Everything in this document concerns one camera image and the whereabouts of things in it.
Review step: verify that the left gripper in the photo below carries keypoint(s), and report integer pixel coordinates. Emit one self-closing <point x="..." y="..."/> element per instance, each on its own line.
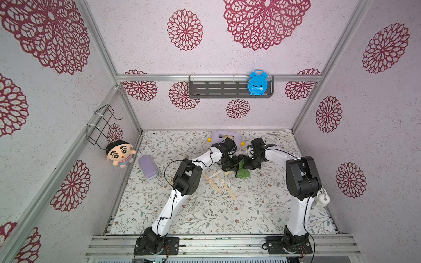
<point x="232" y="168"/>

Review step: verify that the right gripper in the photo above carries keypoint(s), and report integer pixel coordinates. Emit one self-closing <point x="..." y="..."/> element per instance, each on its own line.
<point x="251" y="161"/>

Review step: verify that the green cleaning cloth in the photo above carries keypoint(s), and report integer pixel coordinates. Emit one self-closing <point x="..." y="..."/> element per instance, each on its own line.
<point x="242" y="172"/>

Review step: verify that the beige watch long diagonal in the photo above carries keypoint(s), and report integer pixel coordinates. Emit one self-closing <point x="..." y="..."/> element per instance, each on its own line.
<point x="212" y="183"/>

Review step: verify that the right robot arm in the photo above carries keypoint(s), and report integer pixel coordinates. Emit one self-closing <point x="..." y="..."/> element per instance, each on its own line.
<point x="302" y="181"/>

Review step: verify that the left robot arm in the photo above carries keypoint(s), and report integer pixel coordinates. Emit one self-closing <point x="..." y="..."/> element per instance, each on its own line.
<point x="185" y="183"/>

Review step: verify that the purple tissue box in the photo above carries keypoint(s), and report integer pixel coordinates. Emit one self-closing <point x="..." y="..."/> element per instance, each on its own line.
<point x="219" y="135"/>

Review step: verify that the blue alarm clock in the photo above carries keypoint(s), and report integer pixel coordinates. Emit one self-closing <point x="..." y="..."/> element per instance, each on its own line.
<point x="258" y="83"/>

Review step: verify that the purple pad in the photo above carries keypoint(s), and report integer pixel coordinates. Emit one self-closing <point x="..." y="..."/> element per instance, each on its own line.
<point x="148" y="167"/>

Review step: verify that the cartoon boy plush doll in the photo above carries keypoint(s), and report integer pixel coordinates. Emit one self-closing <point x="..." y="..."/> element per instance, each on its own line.
<point x="120" y="153"/>

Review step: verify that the grey wall shelf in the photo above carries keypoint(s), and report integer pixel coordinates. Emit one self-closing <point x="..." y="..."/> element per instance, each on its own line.
<point x="204" y="89"/>

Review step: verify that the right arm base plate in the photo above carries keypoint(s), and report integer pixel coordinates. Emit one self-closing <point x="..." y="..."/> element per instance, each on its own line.
<point x="288" y="245"/>

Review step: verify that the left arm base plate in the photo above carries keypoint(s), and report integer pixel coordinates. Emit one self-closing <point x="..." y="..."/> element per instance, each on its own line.
<point x="161" y="246"/>

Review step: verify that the black wire rack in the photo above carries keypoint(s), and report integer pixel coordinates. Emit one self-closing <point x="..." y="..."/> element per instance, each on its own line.
<point x="95" y="131"/>

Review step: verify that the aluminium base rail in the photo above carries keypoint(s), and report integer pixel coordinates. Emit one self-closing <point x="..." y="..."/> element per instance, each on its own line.
<point x="201" y="246"/>

